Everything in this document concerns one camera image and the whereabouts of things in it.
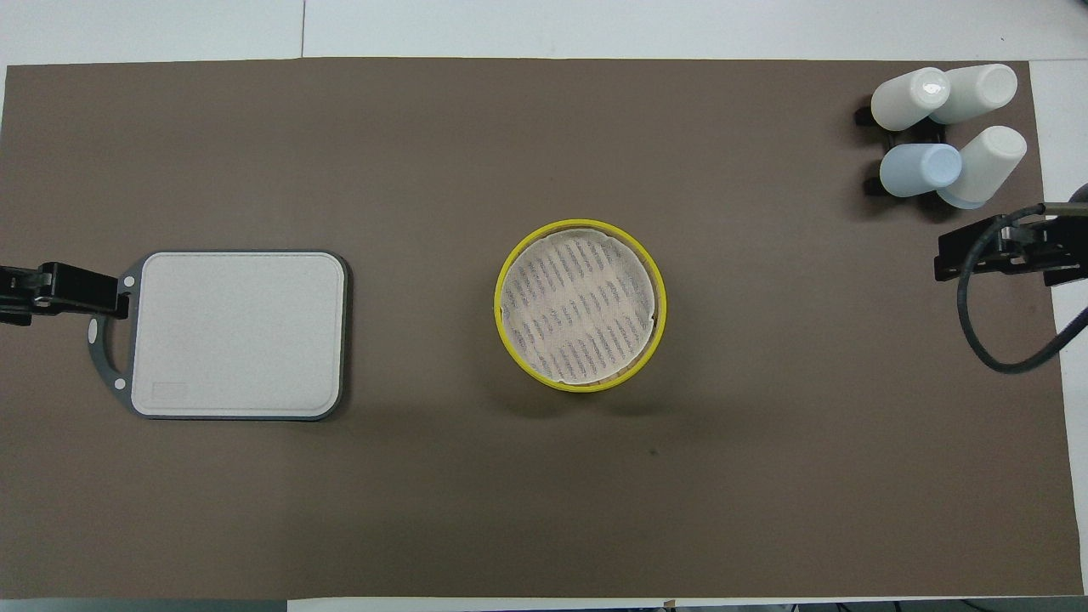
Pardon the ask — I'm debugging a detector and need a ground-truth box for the yellow bowl with paper liner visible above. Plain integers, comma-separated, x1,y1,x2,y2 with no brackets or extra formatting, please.
495,219,668,388

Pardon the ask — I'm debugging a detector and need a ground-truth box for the yellow bamboo steamer base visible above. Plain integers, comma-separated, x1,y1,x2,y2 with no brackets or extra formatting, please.
510,361,660,394

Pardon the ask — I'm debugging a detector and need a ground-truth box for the light blue plastic cup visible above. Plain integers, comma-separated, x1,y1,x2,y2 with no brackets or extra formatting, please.
879,143,963,198

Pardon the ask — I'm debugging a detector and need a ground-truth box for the white cup blue rim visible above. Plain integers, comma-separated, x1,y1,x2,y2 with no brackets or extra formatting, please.
931,64,1018,125
937,126,1028,209

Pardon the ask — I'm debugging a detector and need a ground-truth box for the black cup rack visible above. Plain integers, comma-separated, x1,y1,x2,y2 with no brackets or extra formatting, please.
854,102,961,198

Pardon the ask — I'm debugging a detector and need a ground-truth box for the white plastic cup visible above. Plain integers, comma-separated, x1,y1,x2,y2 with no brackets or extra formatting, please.
870,67,951,132

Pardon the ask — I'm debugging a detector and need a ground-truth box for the grey cutting board dark rim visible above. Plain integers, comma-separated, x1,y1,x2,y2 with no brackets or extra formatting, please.
87,250,350,421

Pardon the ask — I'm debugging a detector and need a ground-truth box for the brown table mat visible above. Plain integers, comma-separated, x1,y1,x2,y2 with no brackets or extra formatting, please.
0,56,1085,600

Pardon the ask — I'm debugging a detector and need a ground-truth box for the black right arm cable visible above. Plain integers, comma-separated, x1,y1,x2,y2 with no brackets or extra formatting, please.
957,204,1088,374

